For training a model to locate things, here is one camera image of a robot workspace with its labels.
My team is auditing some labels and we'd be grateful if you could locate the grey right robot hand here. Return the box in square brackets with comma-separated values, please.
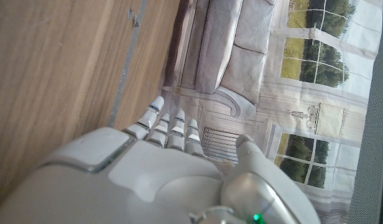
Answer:
[0, 95, 321, 224]

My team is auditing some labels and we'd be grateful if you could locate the printed sofa room backdrop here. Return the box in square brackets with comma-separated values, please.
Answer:
[162, 0, 383, 224]

